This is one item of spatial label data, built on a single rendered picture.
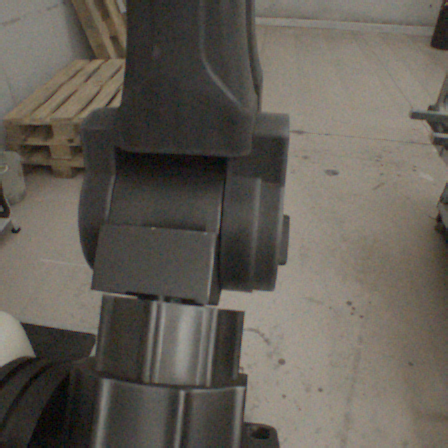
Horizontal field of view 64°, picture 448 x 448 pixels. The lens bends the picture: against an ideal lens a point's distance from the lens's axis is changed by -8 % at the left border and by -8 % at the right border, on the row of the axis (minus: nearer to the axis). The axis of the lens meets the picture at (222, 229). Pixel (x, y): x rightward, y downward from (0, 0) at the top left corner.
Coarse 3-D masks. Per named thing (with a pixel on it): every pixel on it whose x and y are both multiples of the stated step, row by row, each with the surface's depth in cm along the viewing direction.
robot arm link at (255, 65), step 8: (248, 0) 22; (248, 8) 23; (248, 16) 23; (248, 24) 23; (248, 32) 24; (248, 40) 24; (248, 48) 24; (256, 48) 26; (256, 56) 26; (256, 64) 26; (256, 72) 26; (256, 80) 26; (256, 88) 26
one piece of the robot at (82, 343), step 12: (24, 324) 39; (36, 324) 39; (48, 324) 39; (60, 324) 39; (36, 336) 38; (48, 336) 38; (60, 336) 38; (72, 336) 38; (84, 336) 38; (96, 336) 38; (36, 348) 37; (48, 348) 37; (60, 348) 37; (72, 348) 37; (84, 348) 37; (60, 360) 36; (72, 360) 36
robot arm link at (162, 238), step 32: (128, 160) 19; (160, 160) 19; (192, 160) 19; (224, 160) 19; (128, 192) 18; (160, 192) 18; (192, 192) 18; (224, 192) 19; (128, 224) 18; (160, 224) 18; (192, 224) 18; (96, 256) 17; (128, 256) 17; (160, 256) 17; (192, 256) 17; (96, 288) 17; (128, 288) 16; (160, 288) 16; (192, 288) 16
